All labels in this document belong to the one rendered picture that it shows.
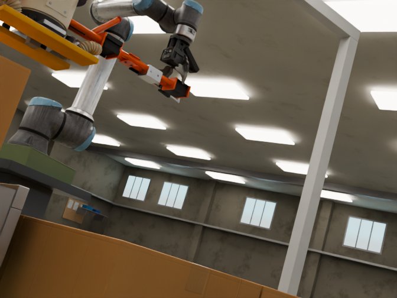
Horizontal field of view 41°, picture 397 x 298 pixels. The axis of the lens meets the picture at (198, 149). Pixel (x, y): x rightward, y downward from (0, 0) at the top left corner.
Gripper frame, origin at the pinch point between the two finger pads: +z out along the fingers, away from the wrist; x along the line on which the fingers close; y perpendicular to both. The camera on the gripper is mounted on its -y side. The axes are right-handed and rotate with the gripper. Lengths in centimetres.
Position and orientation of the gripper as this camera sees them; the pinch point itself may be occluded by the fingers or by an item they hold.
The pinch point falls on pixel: (171, 86)
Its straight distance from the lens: 218.4
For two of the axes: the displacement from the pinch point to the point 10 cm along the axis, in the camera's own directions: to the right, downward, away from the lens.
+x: 6.7, 0.2, -7.4
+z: -2.8, 9.3, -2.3
